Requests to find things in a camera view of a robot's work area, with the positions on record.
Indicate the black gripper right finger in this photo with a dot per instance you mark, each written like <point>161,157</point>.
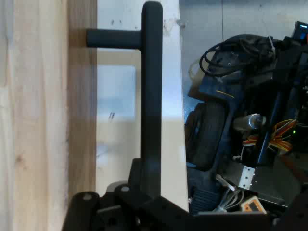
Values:
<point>298,214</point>

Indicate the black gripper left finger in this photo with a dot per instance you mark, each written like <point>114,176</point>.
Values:
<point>113,214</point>

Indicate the orange handheld device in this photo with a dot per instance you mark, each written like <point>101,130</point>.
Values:
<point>253,204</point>

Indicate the silver metal cylinder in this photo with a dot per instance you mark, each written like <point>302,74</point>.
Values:
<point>250,121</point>

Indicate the black rubber wheel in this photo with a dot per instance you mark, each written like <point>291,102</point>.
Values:
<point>207,137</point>

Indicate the light wooden drawer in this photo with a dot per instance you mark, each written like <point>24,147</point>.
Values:
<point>36,120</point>

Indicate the dark mobile base chassis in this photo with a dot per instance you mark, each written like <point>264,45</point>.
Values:
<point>245,93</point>

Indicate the silver metal bracket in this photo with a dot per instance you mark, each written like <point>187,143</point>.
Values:
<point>246,177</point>

